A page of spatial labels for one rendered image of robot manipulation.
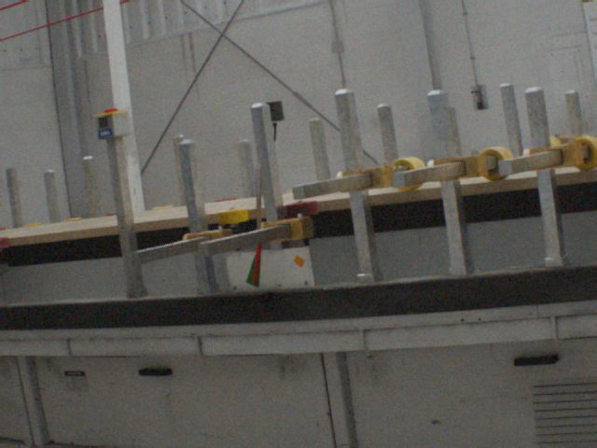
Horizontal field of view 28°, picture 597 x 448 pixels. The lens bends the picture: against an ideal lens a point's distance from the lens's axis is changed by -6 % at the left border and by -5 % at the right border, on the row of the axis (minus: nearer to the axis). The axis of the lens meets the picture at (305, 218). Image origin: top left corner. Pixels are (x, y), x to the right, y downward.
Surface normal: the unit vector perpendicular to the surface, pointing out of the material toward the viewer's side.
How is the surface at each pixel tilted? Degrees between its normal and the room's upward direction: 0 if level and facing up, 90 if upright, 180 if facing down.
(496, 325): 90
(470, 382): 90
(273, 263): 90
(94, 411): 88
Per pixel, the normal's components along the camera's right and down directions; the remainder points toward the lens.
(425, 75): -0.55, 0.12
